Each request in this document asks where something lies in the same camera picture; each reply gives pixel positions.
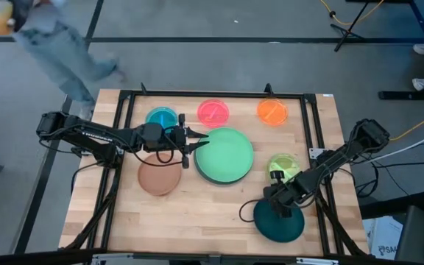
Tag black tripod stand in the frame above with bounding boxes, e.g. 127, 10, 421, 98
330, 0, 371, 52

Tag large dark green plate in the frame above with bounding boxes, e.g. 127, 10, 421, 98
193, 154, 253, 186

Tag small yellow-green plastic plate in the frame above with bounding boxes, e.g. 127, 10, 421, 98
266, 153, 302, 184

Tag large light green plate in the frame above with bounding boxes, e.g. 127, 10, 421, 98
194, 127, 255, 184

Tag black aluminium table frame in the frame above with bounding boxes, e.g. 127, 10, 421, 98
63, 82, 370, 258

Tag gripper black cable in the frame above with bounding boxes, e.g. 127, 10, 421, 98
238, 198, 272, 224
133, 145, 184, 169

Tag white floor cable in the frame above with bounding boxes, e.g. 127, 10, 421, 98
358, 124, 424, 165

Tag black floor cables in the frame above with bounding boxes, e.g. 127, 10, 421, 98
354, 157, 424, 199

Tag walking person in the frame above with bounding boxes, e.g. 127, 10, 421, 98
11, 0, 128, 121

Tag dark grey computer case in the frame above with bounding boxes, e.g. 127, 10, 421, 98
395, 205, 424, 265

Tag small cyan plastic plate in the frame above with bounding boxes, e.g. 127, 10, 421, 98
144, 106, 179, 130

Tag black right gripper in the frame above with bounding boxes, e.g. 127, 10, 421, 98
263, 169, 317, 219

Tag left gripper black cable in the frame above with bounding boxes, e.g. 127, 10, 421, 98
133, 145, 184, 169

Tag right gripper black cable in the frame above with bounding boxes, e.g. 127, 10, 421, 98
238, 198, 272, 224

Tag yellow floor cable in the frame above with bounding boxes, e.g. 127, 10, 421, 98
388, 106, 424, 143

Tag black floor bar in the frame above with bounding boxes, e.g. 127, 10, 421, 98
378, 91, 424, 101

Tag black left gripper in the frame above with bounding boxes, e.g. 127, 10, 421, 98
138, 113, 211, 170

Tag yellow cable with plug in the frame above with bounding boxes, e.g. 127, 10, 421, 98
320, 0, 385, 27

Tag small pink plastic plate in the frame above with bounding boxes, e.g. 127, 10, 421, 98
197, 99, 230, 129

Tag small orange plastic plate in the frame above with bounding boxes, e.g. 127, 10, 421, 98
256, 98, 289, 127

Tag black rig crossbeam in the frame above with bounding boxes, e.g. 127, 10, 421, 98
0, 249, 424, 265

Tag silver metal bracket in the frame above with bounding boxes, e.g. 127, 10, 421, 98
308, 147, 326, 160

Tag medium brown plastic plate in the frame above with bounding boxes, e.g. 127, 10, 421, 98
137, 152, 183, 197

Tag white printed carton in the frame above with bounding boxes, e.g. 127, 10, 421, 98
362, 216, 404, 261

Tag medium dark teal plate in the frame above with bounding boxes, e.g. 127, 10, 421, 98
252, 198, 305, 244

